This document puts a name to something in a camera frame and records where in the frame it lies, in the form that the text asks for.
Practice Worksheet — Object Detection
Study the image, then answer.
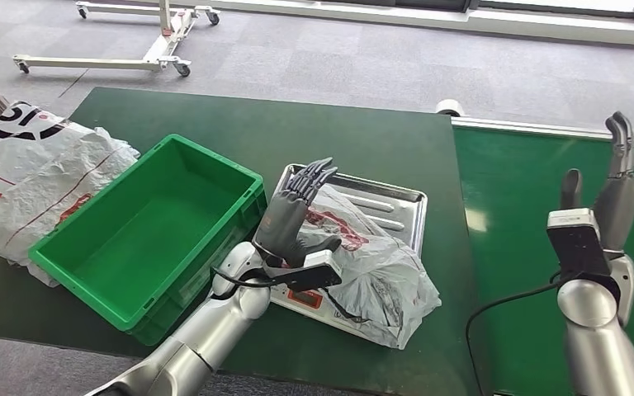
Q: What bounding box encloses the electronic scale with steel tray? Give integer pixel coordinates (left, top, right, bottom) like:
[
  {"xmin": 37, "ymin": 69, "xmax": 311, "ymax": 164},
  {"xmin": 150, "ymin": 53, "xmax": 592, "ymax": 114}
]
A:
[{"xmin": 266, "ymin": 163, "xmax": 428, "ymax": 329}]

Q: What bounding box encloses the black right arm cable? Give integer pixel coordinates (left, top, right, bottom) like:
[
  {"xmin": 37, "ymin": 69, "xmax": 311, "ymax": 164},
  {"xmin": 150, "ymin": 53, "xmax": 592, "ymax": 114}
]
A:
[{"xmin": 464, "ymin": 270, "xmax": 575, "ymax": 396}]

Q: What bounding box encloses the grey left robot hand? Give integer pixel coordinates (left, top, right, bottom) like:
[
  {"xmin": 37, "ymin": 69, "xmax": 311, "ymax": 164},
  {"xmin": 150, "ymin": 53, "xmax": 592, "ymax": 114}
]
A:
[{"xmin": 252, "ymin": 157, "xmax": 343, "ymax": 269}]

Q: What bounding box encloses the green plastic crate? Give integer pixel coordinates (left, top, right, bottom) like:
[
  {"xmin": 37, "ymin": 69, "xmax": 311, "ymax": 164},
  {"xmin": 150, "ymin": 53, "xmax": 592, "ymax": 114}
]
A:
[{"xmin": 28, "ymin": 134, "xmax": 269, "ymax": 347}]

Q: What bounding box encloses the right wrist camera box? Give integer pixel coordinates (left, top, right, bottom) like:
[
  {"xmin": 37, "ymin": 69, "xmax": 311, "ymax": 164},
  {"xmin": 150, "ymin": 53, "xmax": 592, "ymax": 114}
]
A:
[{"xmin": 546, "ymin": 207, "xmax": 613, "ymax": 277}]

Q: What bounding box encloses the grey plastic mailer package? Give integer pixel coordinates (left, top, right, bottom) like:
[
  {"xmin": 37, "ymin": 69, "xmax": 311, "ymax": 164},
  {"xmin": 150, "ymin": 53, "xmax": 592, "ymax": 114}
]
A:
[{"xmin": 295, "ymin": 184, "xmax": 442, "ymax": 351}]

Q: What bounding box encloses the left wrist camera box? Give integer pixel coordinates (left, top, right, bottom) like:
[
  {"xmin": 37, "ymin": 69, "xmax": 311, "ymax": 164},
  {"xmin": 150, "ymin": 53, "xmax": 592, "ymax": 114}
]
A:
[{"xmin": 270, "ymin": 250, "xmax": 344, "ymax": 294}]

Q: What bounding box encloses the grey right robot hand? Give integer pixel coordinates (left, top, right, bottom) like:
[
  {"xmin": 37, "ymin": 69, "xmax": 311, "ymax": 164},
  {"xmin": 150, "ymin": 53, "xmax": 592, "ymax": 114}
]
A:
[{"xmin": 560, "ymin": 111, "xmax": 634, "ymax": 255}]

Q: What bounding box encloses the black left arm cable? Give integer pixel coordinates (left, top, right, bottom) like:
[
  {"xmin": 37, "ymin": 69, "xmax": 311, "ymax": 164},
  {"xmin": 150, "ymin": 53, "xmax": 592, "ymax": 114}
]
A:
[{"xmin": 210, "ymin": 266, "xmax": 296, "ymax": 290}]

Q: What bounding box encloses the large white printed plastic bag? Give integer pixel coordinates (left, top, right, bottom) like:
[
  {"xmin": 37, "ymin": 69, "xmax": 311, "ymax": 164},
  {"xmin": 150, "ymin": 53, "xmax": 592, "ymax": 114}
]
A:
[{"xmin": 0, "ymin": 101, "xmax": 142, "ymax": 288}]

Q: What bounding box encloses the green conveyor belt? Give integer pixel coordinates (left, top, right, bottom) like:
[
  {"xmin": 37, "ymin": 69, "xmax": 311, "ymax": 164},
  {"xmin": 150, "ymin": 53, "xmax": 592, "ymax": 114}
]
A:
[{"xmin": 451, "ymin": 117, "xmax": 634, "ymax": 396}]

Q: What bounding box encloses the white conveyor roller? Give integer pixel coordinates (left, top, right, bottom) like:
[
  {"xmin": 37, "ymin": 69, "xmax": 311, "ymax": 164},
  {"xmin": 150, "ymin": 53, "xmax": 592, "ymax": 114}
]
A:
[{"xmin": 435, "ymin": 99, "xmax": 466, "ymax": 118}]

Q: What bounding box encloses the white wheeled hoist frame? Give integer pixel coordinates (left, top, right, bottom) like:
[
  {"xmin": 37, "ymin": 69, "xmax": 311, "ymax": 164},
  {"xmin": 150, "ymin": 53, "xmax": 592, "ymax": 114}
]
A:
[{"xmin": 12, "ymin": 0, "xmax": 221, "ymax": 78}]

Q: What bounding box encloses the white window sill ledge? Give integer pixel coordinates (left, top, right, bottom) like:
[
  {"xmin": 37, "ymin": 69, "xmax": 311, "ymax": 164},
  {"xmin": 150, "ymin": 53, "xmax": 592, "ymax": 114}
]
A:
[{"xmin": 114, "ymin": 0, "xmax": 634, "ymax": 50}]

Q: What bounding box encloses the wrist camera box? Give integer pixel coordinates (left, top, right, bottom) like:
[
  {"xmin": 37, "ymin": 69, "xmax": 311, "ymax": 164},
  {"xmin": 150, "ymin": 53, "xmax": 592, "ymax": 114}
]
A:
[
  {"xmin": 270, "ymin": 250, "xmax": 344, "ymax": 294},
  {"xmin": 546, "ymin": 207, "xmax": 613, "ymax": 277}
]

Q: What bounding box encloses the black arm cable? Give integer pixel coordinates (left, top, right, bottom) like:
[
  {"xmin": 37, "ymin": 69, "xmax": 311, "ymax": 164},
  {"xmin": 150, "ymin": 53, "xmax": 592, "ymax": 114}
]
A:
[
  {"xmin": 210, "ymin": 266, "xmax": 296, "ymax": 290},
  {"xmin": 464, "ymin": 270, "xmax": 575, "ymax": 396}
]

